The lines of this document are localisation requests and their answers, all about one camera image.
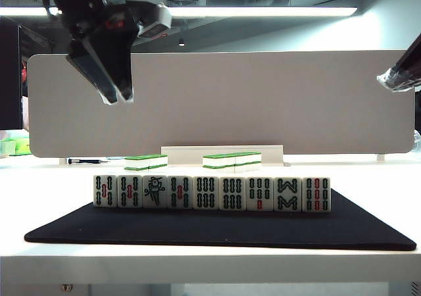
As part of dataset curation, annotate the black computer monitor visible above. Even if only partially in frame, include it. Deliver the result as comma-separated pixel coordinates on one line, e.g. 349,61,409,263
0,16,23,131

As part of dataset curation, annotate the green and white box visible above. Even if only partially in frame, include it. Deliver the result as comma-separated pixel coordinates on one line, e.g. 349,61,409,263
0,137,31,157

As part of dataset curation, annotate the grey desk divider panel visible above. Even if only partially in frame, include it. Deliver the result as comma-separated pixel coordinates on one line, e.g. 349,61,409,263
28,49,416,159

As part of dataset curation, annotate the nine bamboo mahjong tile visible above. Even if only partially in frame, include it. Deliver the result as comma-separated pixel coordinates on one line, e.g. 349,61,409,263
301,176,332,213

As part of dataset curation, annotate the black rectangular mat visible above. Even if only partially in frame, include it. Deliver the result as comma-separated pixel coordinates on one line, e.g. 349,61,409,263
24,189,417,251

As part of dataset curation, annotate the eight bamboo mahjong tile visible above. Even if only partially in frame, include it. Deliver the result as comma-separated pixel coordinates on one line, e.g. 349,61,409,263
274,176,303,213

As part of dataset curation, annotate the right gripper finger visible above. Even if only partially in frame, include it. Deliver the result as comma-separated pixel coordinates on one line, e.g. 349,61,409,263
376,39,421,88
389,64,421,93

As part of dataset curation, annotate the bird bamboo mahjong tile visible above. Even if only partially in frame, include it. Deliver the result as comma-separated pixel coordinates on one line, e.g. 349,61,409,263
142,174,168,209

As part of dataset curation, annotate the six bamboo mahjong tile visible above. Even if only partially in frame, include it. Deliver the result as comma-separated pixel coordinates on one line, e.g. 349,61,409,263
219,176,247,211
193,176,220,210

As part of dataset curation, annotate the green-backed face-down mahjong tile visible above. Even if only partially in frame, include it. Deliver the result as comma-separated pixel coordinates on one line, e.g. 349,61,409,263
148,164,169,177
202,164,236,178
125,155,151,169
234,161,263,178
149,154,169,167
124,166,151,177
234,152,263,165
202,154,236,168

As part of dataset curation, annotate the black screwdriver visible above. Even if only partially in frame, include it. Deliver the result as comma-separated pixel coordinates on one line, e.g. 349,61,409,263
67,158,109,164

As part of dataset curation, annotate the five bamboo mahjong tile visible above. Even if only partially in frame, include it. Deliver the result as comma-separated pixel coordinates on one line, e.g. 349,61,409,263
168,176,194,210
93,174,118,208
117,174,143,208

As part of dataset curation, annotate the seven bamboo mahjong tile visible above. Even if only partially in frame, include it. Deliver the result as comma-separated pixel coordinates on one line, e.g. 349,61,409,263
246,176,274,212

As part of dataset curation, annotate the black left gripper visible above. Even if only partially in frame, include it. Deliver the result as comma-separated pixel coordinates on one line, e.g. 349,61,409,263
61,0,139,106

